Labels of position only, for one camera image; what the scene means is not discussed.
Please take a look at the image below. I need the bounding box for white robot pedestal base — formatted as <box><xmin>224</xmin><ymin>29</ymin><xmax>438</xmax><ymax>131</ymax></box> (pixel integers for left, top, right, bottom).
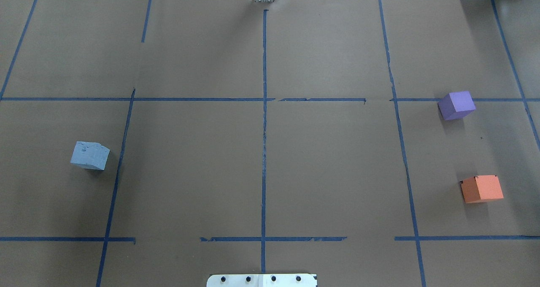
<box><xmin>206</xmin><ymin>273</ymin><xmax>318</xmax><ymax>287</ymax></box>

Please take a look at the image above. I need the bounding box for light blue foam block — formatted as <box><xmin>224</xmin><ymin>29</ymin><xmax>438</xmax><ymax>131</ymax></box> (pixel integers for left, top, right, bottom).
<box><xmin>70</xmin><ymin>141</ymin><xmax>110</xmax><ymax>171</ymax></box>

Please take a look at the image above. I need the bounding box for purple foam block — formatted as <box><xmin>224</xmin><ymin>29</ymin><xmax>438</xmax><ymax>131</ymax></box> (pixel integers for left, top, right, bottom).
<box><xmin>437</xmin><ymin>91</ymin><xmax>476</xmax><ymax>120</ymax></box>

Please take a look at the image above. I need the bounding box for orange foam block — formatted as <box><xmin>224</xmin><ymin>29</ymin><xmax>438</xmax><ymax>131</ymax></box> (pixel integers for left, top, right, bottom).
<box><xmin>460</xmin><ymin>175</ymin><xmax>505</xmax><ymax>203</ymax></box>

